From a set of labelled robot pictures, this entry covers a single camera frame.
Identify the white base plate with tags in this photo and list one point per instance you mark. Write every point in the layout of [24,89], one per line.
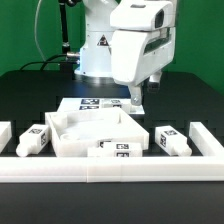
[69,104]

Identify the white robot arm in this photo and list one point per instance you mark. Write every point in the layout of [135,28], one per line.
[95,54]

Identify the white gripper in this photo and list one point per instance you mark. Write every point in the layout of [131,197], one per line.
[143,43]

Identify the white square tabletop tray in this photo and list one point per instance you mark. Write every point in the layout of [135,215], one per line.
[73,132]

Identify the black camera pole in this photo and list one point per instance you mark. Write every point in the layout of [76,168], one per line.
[65,66]

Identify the white U-shaped fence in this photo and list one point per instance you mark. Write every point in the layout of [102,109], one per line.
[115,169]

